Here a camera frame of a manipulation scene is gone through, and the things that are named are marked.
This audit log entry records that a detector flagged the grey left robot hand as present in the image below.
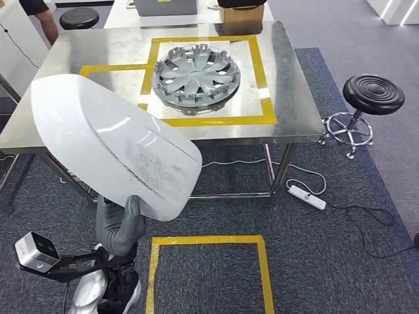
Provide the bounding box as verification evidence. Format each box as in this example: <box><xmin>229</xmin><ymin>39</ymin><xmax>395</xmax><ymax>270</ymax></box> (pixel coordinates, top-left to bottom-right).
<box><xmin>95</xmin><ymin>195</ymin><xmax>146</xmax><ymax>257</ymax></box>

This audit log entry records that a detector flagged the white plastic car part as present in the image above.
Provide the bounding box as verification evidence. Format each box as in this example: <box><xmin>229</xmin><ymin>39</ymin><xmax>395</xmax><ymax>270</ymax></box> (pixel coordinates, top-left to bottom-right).
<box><xmin>31</xmin><ymin>73</ymin><xmax>203</xmax><ymax>222</ymax></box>

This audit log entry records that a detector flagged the steel workbench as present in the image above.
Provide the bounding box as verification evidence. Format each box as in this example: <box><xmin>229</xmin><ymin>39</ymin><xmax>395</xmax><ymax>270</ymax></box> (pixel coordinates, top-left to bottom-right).
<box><xmin>0</xmin><ymin>20</ymin><xmax>325</xmax><ymax>205</ymax></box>

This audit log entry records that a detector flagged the yellow floor tape square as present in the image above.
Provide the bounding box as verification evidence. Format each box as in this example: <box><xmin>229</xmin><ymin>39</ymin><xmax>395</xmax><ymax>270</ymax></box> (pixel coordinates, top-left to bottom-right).
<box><xmin>145</xmin><ymin>235</ymin><xmax>276</xmax><ymax>314</ymax></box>

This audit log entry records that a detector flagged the small yellow tape outline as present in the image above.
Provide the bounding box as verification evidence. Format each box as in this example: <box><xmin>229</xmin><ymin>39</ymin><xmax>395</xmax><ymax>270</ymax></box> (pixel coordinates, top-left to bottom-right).
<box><xmin>79</xmin><ymin>63</ymin><xmax>155</xmax><ymax>79</ymax></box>

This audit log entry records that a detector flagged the grey wheel hubcap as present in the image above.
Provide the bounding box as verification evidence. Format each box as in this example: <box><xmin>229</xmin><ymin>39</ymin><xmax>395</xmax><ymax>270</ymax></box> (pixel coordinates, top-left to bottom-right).
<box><xmin>151</xmin><ymin>44</ymin><xmax>242</xmax><ymax>116</ymax></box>

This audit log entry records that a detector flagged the white board panel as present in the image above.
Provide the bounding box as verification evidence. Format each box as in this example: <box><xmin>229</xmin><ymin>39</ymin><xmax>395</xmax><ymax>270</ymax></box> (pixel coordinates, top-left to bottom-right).
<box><xmin>0</xmin><ymin>0</ymin><xmax>50</xmax><ymax>99</ymax></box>

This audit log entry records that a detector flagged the white table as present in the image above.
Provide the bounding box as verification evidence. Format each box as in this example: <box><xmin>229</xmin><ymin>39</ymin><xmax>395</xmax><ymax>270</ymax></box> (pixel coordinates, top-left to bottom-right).
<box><xmin>103</xmin><ymin>0</ymin><xmax>275</xmax><ymax>29</ymax></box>

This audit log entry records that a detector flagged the black round stool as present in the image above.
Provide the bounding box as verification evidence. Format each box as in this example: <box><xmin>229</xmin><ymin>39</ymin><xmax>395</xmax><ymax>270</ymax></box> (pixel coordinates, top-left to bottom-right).
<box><xmin>60</xmin><ymin>7</ymin><xmax>100</xmax><ymax>31</ymax></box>
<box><xmin>318</xmin><ymin>74</ymin><xmax>405</xmax><ymax>160</ymax></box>

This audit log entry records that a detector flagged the person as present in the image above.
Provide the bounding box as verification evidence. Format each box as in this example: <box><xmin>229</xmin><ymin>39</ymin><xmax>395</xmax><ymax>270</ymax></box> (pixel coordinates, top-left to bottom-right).
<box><xmin>18</xmin><ymin>0</ymin><xmax>60</xmax><ymax>46</ymax></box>

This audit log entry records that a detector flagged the large yellow tape square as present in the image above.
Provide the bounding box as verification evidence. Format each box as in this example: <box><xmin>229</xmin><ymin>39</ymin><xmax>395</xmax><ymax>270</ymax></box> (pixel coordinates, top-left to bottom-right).
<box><xmin>137</xmin><ymin>35</ymin><xmax>278</xmax><ymax>128</ymax></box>

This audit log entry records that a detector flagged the white power strip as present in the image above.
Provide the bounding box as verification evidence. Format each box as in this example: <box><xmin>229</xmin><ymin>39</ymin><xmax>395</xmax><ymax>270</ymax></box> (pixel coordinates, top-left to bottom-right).
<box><xmin>286</xmin><ymin>184</ymin><xmax>327</xmax><ymax>211</ymax></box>

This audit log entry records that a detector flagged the cardboard box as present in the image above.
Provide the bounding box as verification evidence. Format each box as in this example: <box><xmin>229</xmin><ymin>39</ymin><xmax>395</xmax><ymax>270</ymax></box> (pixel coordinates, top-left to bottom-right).
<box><xmin>218</xmin><ymin>4</ymin><xmax>265</xmax><ymax>25</ymax></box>

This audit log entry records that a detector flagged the white plinth with light strip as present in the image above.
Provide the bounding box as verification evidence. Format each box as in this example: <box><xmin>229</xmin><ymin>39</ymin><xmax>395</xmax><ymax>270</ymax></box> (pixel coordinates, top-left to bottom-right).
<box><xmin>365</xmin><ymin>0</ymin><xmax>419</xmax><ymax>27</ymax></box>

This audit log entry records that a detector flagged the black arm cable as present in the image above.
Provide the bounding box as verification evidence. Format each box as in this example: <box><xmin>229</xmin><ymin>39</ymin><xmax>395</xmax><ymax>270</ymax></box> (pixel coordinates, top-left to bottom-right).
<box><xmin>62</xmin><ymin>281</ymin><xmax>70</xmax><ymax>314</ymax></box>

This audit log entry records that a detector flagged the white floor cable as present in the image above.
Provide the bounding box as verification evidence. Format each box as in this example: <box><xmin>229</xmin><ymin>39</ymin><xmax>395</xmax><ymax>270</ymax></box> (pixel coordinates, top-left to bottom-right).
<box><xmin>200</xmin><ymin>158</ymin><xmax>327</xmax><ymax>197</ymax></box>

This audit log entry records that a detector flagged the black floor cable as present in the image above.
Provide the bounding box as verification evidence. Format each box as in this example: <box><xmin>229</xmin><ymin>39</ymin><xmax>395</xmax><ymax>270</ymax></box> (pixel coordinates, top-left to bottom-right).
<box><xmin>324</xmin><ymin>201</ymin><xmax>419</xmax><ymax>260</ymax></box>

